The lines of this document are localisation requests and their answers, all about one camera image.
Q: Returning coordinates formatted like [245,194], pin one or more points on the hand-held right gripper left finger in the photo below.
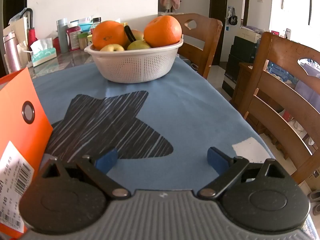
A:
[107,160]

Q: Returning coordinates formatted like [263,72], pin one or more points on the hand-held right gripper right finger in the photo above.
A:
[217,160]

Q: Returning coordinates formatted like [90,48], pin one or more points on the orange cardboard box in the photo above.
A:
[17,100]

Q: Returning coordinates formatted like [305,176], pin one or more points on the white perforated plastic basket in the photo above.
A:
[132,67]

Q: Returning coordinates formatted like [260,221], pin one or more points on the grey slippers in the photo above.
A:
[314,200]

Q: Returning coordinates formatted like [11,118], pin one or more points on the black storage cabinet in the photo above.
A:
[241,55]

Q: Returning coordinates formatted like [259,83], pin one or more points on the yellow apple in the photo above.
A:
[112,48]

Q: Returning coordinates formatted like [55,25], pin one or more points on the wooden chair with cutout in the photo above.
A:
[277,62]

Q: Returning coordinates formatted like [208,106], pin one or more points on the white bowl with oranges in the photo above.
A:
[200,45]

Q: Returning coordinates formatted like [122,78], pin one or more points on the green apple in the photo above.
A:
[138,45]

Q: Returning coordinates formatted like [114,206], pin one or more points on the green lidded jar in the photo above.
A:
[83,41]

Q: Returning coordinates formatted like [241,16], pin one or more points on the green tissue box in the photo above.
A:
[43,55]

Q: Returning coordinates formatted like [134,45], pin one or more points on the large orange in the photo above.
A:
[162,31]
[108,35]

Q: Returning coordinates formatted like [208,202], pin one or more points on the red snack packet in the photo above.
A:
[73,38]

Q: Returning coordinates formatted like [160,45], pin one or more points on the pale reddish apple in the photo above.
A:
[138,34]

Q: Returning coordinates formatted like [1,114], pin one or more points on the grey tall bottle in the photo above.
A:
[62,36]

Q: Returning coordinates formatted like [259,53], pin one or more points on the teal plastic container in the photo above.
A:
[85,27]

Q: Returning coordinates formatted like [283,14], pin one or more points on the pink thermos bottle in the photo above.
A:
[12,55]

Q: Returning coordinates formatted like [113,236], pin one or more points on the black handbag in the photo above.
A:
[233,18]

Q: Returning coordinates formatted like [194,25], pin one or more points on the red folded umbrella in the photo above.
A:
[32,37]

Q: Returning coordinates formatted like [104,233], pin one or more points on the beige paper bag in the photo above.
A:
[18,30]

